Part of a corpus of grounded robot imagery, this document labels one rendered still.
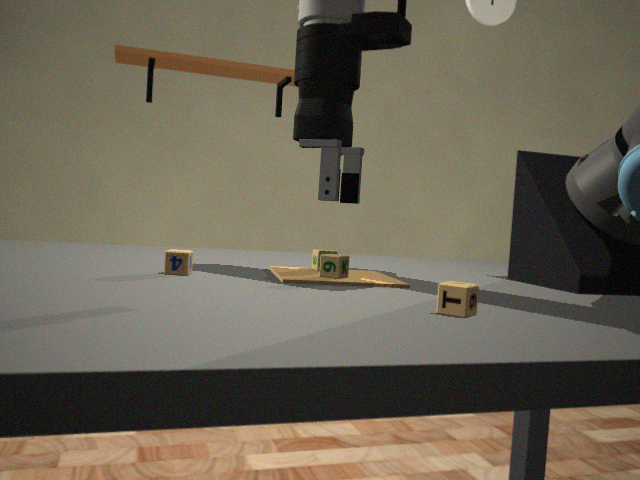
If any tan flat mat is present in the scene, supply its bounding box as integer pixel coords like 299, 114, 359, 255
270, 266, 410, 288

